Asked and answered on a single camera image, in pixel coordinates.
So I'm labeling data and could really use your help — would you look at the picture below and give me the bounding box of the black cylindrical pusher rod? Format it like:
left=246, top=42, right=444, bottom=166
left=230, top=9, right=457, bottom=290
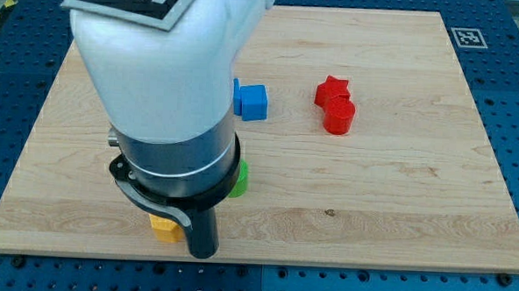
left=184, top=208, right=219, bottom=259

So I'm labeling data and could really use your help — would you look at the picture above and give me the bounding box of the black end effector mount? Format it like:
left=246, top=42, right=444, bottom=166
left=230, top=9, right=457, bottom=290
left=110, top=136, right=241, bottom=229

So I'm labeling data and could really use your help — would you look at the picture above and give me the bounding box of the yellow hexagon block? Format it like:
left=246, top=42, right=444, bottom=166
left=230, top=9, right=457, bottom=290
left=148, top=215, right=185, bottom=244

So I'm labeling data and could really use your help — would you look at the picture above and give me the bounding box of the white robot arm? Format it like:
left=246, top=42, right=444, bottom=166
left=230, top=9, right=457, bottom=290
left=63, top=0, right=275, bottom=259

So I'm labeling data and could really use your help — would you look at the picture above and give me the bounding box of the fiducial marker on arm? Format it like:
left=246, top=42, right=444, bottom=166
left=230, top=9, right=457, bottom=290
left=62, top=0, right=195, bottom=31

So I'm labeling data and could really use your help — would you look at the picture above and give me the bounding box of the blue block behind arm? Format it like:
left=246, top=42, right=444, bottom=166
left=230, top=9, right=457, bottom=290
left=232, top=78, right=242, bottom=116

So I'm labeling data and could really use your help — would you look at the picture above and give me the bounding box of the green cylinder block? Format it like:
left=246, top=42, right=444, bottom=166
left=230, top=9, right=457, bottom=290
left=228, top=160, right=249, bottom=198

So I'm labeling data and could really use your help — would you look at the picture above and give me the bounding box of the blue cube block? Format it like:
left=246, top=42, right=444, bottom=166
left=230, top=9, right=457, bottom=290
left=240, top=84, right=268, bottom=121

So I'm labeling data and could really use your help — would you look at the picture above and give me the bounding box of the wooden board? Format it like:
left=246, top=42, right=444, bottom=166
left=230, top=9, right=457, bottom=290
left=0, top=6, right=519, bottom=273

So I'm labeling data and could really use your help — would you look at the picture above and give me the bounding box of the red cylinder block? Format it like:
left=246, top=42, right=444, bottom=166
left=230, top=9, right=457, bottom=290
left=323, top=97, right=356, bottom=135

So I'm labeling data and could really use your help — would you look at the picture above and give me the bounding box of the red star block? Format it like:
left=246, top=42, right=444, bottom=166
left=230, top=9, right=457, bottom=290
left=314, top=75, right=351, bottom=108

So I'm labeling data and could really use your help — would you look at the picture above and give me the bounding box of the fiducial marker on table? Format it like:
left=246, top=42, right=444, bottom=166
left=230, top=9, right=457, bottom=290
left=451, top=27, right=487, bottom=49

